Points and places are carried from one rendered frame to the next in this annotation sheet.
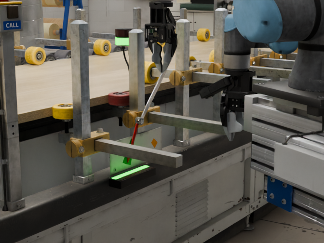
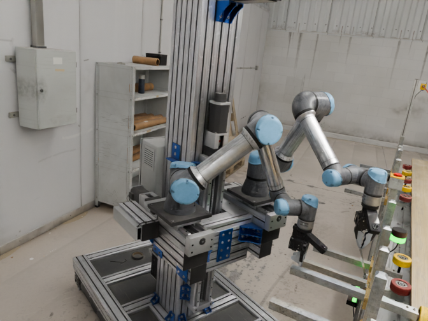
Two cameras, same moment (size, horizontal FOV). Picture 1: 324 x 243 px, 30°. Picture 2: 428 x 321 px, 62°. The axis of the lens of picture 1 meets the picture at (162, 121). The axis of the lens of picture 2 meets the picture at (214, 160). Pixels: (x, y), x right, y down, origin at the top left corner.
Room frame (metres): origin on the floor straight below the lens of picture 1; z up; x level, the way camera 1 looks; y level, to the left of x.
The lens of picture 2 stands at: (3.12, -0.92, 1.76)
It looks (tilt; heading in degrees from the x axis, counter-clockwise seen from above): 17 degrees down; 170
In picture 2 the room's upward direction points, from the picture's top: 6 degrees clockwise
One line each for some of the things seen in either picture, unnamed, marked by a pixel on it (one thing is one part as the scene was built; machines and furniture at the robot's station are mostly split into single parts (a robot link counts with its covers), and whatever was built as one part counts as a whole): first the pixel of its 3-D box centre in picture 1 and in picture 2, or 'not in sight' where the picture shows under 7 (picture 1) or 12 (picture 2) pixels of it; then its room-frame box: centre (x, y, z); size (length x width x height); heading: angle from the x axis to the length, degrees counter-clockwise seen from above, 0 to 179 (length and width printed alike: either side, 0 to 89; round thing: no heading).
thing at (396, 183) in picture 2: (2, 17); (395, 182); (1.47, 0.38, 1.18); 0.07 x 0.07 x 0.08; 53
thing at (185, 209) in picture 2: not in sight; (180, 199); (1.58, -0.79, 1.09); 0.15 x 0.15 x 0.10
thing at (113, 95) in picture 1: (120, 109); (398, 293); (1.97, 0.14, 0.85); 0.08 x 0.08 x 0.11
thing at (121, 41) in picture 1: (124, 40); (397, 237); (1.91, 0.12, 1.09); 0.06 x 0.06 x 0.02
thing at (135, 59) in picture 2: not in sight; (145, 60); (-0.99, -1.07, 1.59); 0.30 x 0.08 x 0.08; 60
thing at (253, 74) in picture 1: (238, 90); (300, 237); (1.71, -0.22, 0.97); 0.09 x 0.08 x 0.12; 53
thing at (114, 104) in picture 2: not in sight; (137, 135); (-0.89, -1.12, 0.78); 0.90 x 0.45 x 1.55; 150
